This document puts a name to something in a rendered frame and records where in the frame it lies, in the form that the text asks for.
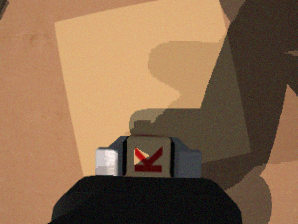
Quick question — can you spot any tan block with red letter k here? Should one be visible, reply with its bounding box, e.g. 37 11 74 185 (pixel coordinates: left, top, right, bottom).
126 134 171 177

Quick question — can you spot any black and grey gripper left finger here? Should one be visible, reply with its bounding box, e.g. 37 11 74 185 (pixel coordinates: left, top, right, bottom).
95 136 129 176

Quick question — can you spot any tan flat mat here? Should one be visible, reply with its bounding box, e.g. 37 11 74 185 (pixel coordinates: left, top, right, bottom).
54 0 251 176

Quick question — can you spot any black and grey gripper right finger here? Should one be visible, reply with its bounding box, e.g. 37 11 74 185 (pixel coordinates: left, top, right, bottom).
169 137 202 178

